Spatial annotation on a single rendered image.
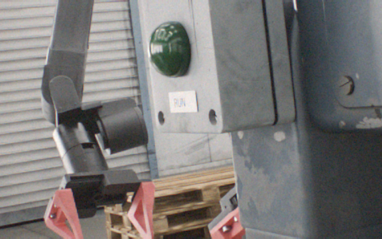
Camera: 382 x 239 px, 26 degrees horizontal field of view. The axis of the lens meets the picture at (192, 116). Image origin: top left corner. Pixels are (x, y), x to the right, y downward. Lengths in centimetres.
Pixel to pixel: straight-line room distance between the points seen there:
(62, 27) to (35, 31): 705
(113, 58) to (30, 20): 94
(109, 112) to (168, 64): 76
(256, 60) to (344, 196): 9
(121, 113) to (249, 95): 77
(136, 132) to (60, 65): 15
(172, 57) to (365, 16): 10
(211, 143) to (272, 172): 865
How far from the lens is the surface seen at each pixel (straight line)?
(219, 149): 915
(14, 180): 819
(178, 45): 42
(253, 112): 41
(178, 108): 44
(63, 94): 116
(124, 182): 110
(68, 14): 124
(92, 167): 111
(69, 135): 115
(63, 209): 106
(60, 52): 120
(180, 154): 892
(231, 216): 69
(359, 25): 39
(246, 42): 41
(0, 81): 813
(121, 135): 116
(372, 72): 39
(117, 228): 654
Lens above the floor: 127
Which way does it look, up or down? 3 degrees down
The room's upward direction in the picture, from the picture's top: 7 degrees counter-clockwise
